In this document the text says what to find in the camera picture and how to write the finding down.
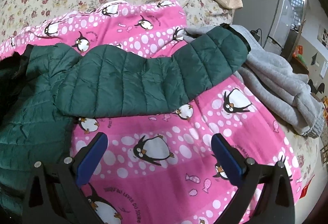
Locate grey sweatshirt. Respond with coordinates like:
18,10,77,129
184,24,325,138

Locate dark green puffer jacket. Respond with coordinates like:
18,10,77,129
1,24,251,217

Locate white refrigerator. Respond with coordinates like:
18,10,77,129
233,0,293,55

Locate pink penguin blanket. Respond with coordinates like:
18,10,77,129
1,0,302,223

